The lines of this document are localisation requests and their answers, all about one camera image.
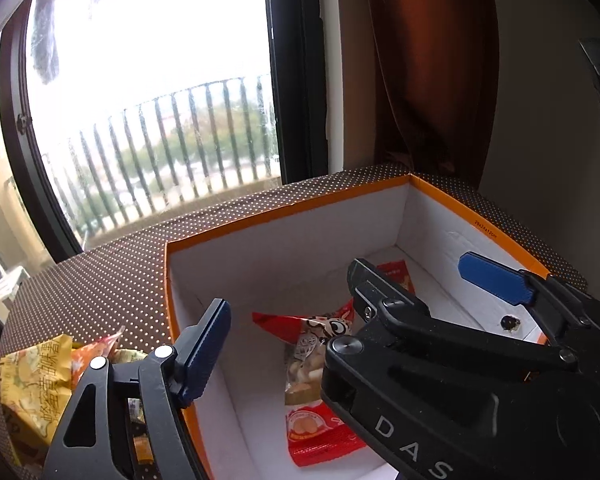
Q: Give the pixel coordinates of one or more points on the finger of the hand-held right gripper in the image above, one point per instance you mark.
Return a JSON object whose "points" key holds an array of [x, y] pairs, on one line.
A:
{"points": [[490, 277], [380, 295]]}

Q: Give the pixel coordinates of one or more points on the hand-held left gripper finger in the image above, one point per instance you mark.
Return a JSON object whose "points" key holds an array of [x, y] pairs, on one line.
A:
{"points": [[205, 350]]}

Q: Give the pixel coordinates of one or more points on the orange cardboard box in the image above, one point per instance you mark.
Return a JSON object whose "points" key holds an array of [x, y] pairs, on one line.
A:
{"points": [[280, 270]]}

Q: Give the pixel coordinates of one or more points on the orange snack packet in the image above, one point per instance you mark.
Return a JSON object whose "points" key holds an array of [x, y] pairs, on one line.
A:
{"points": [[87, 360]]}

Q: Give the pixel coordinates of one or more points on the red cartoon snack packet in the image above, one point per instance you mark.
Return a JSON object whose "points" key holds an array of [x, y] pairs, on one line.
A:
{"points": [[310, 430]]}

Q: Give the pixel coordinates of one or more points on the brown polka-dot tablecloth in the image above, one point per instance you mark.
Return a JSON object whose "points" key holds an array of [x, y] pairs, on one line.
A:
{"points": [[105, 285]]}

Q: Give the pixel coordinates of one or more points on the yellow-green snack packet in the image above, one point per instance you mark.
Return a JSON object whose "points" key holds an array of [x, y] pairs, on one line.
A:
{"points": [[30, 385]]}

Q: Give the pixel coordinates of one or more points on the balcony railing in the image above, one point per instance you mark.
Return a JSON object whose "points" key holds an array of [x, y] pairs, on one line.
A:
{"points": [[210, 135]]}

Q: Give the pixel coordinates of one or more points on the brown curtain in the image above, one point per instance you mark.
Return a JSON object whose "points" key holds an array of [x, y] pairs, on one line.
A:
{"points": [[430, 60]]}

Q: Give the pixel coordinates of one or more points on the grey hanging cloth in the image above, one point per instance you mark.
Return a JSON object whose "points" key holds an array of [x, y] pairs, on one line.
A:
{"points": [[45, 35]]}

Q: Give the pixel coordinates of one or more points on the black window frame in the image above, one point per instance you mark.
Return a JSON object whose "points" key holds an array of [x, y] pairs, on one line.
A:
{"points": [[292, 85]]}

